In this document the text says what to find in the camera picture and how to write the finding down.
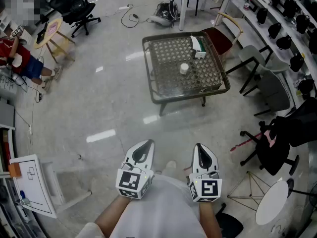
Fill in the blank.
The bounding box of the white storage cabinet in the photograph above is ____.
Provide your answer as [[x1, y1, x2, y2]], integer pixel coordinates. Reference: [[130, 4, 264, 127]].
[[0, 100, 16, 178]]

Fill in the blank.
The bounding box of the person's right forearm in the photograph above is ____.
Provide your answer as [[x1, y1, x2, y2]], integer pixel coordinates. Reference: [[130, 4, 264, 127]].
[[198, 201, 223, 238]]

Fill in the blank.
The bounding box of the round white wire-leg table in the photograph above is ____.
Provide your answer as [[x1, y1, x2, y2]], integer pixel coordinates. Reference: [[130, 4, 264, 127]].
[[227, 171, 290, 227]]

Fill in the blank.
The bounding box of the person's left forearm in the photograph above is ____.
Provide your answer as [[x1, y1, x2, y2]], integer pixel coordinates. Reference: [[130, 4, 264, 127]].
[[95, 196, 132, 238]]

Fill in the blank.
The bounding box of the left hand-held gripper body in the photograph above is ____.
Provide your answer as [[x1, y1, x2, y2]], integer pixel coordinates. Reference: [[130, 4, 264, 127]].
[[115, 161, 155, 200]]

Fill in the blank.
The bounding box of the dark grey chair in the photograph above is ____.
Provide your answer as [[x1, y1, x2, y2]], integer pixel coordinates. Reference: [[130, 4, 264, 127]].
[[254, 69, 295, 118]]

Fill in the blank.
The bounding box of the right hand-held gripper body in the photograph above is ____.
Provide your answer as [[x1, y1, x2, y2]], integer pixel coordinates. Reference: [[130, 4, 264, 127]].
[[187, 170, 222, 203]]

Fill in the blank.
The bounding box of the rattan glass-top coffee table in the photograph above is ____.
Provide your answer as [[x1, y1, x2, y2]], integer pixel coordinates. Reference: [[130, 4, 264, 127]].
[[142, 31, 231, 117]]

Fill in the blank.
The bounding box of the orange block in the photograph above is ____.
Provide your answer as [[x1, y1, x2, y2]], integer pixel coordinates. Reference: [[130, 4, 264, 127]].
[[8, 162, 22, 178]]

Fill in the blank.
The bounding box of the light grey black-legged chair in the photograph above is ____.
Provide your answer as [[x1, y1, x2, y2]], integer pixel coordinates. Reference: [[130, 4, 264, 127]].
[[225, 45, 290, 94]]

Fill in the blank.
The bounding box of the red seat wooden chair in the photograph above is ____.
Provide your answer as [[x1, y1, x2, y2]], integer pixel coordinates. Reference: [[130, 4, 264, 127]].
[[200, 12, 245, 59]]

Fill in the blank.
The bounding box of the round wooden side table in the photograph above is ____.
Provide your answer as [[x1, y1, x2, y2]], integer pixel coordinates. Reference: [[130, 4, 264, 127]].
[[33, 18, 76, 64]]

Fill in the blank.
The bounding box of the white table with drawn lines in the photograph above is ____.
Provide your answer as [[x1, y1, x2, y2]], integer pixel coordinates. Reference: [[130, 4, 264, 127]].
[[9, 154, 92, 219]]

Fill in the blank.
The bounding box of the row of black bags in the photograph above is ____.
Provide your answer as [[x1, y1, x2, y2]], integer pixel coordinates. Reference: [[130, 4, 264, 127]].
[[230, 0, 317, 96]]

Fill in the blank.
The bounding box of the person's white shirt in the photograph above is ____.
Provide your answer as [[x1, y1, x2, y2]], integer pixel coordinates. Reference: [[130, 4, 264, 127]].
[[74, 174, 208, 238]]

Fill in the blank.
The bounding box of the black floor fan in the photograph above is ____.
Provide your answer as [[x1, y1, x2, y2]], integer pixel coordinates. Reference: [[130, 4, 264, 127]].
[[284, 178, 317, 208]]

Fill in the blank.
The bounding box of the long white shelf counter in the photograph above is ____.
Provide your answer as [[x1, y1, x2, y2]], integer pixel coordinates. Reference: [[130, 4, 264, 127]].
[[222, 0, 317, 109]]

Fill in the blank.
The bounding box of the black tablet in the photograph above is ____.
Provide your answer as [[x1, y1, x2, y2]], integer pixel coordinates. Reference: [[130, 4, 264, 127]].
[[36, 22, 49, 44]]

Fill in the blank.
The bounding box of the green and white tissue pack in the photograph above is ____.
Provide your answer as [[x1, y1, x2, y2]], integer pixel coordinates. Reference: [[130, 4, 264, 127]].
[[190, 35, 207, 60]]

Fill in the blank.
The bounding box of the black office chair pink cushion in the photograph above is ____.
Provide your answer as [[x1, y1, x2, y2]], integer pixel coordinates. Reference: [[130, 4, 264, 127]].
[[239, 97, 317, 177]]

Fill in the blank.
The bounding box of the person's white shoe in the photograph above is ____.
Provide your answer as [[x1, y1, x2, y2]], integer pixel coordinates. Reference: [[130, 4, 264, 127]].
[[162, 160, 177, 176]]

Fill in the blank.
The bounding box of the bundle of cables and devices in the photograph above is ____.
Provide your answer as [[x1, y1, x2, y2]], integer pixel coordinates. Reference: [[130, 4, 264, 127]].
[[150, 0, 179, 27]]

